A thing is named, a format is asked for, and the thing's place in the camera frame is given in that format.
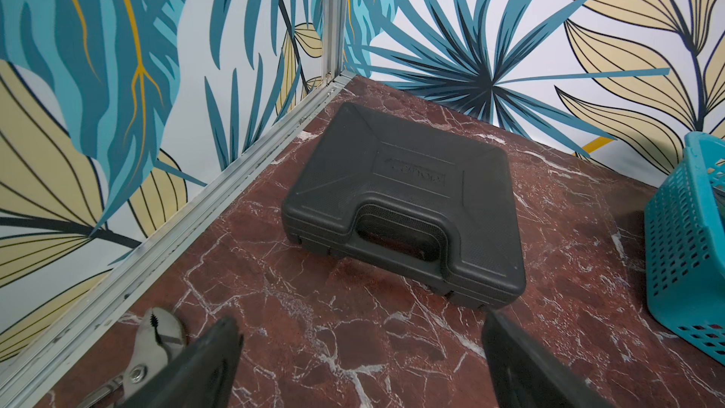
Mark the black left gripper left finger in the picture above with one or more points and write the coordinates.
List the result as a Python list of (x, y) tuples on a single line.
[(202, 376)]

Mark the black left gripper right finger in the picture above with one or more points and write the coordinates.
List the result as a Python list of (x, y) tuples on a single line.
[(525, 374)]

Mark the teal plastic basket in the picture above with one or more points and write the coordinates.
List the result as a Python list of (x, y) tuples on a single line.
[(684, 244)]

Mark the black plastic tool case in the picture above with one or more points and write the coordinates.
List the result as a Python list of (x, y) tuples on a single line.
[(426, 204)]

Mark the orange handled pliers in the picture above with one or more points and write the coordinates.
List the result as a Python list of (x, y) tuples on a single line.
[(160, 339)]

